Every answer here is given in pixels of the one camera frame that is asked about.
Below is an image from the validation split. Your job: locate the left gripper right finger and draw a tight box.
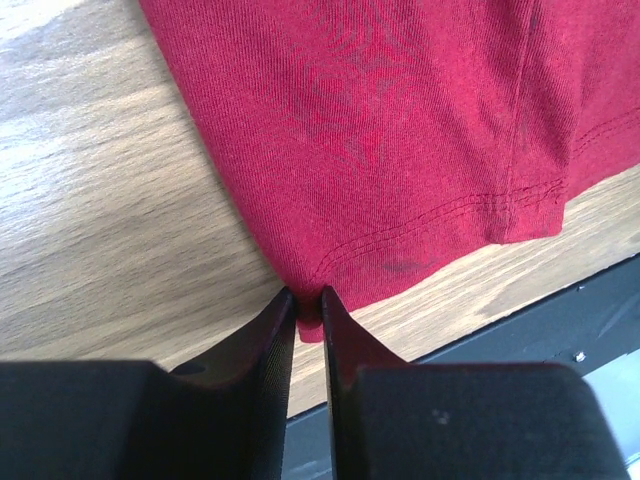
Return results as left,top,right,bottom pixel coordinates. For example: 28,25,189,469
322,287,628,479

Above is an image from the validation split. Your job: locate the dark red t shirt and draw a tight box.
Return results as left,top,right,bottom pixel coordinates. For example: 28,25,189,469
141,1,639,343

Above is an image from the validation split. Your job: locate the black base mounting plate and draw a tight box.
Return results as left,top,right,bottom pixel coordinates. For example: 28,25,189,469
279,252,640,480

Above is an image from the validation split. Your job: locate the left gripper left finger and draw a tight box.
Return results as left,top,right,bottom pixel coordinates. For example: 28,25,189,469
1,290,294,479

